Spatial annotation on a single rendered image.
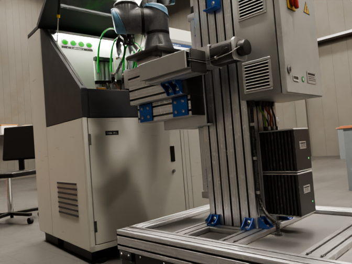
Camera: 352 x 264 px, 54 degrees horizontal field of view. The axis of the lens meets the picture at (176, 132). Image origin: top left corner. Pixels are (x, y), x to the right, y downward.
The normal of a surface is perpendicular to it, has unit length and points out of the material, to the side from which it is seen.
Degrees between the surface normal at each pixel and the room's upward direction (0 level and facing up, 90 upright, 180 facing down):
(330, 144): 90
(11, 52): 90
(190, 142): 90
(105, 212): 90
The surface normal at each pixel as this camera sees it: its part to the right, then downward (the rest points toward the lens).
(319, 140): -0.70, 0.03
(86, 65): 0.63, -0.08
